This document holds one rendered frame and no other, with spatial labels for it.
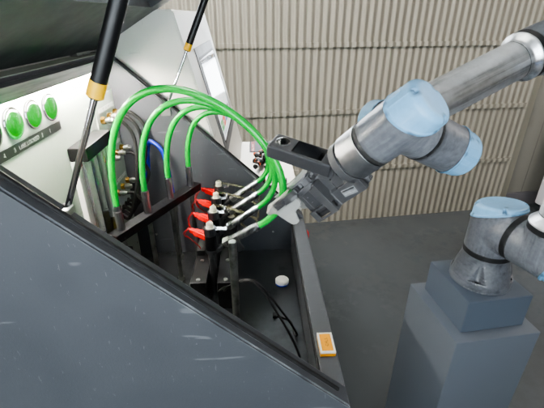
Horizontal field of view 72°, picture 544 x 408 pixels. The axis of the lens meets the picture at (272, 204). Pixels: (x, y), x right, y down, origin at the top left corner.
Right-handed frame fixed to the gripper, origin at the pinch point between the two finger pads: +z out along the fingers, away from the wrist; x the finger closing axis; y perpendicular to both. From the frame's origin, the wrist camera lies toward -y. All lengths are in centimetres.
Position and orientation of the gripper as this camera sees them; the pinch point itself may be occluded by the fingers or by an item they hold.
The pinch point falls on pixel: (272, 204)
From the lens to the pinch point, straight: 73.5
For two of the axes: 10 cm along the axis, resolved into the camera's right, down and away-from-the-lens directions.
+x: 4.4, -5.9, 6.8
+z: -5.4, 4.3, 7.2
